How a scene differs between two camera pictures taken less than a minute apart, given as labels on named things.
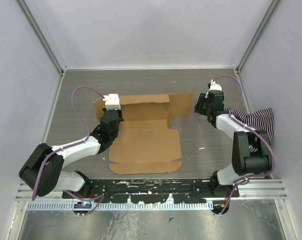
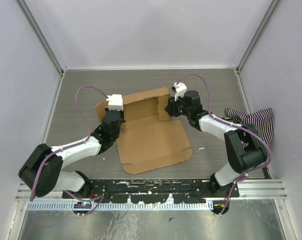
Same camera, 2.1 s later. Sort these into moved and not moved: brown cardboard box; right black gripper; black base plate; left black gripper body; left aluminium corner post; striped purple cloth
Moved: brown cardboard box; right black gripper
Not moved: striped purple cloth; left black gripper body; black base plate; left aluminium corner post
